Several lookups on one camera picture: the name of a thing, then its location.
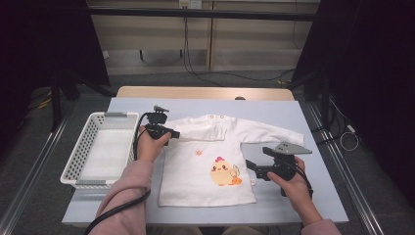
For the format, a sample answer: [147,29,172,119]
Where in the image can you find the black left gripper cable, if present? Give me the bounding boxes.
[83,112,153,235]

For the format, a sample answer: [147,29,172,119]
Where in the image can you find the person's right hand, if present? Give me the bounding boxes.
[266,156,314,212]

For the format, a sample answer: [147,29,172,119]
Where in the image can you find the black metal stand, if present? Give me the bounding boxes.
[48,70,115,133]
[287,70,331,128]

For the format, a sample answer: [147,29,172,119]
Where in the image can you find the white perforated plastic basket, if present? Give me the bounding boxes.
[60,111,142,191]

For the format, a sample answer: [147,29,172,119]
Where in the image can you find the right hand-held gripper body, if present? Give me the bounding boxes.
[254,140,313,182]

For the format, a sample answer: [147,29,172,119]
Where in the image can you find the metal floor rail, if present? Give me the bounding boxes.
[0,111,71,235]
[306,101,386,235]

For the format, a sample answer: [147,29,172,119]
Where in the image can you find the white baby shirt chick print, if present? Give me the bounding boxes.
[158,113,305,209]

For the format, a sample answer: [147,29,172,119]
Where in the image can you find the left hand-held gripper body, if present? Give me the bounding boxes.
[145,104,171,141]

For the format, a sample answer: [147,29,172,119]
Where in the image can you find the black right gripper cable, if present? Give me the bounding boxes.
[293,164,315,200]

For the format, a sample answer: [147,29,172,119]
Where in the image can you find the yellow floor cable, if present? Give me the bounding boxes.
[37,91,53,110]

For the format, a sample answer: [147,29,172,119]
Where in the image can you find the black wall cable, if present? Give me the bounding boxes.
[187,58,297,82]
[183,8,226,87]

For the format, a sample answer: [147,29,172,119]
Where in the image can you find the white cable with adapter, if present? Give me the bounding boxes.
[329,97,360,152]

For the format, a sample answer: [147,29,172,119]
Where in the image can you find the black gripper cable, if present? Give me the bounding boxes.
[293,164,315,200]
[83,112,153,235]

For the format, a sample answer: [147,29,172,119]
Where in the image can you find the person's right leg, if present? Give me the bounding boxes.
[223,225,272,235]

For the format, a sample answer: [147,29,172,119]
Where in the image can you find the dark curtain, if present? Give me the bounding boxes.
[0,0,111,155]
[292,0,415,210]

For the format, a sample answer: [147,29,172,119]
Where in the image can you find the black horizontal bar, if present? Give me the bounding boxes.
[87,7,319,23]

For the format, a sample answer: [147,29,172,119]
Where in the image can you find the person's left hand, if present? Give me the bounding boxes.
[136,126,171,164]

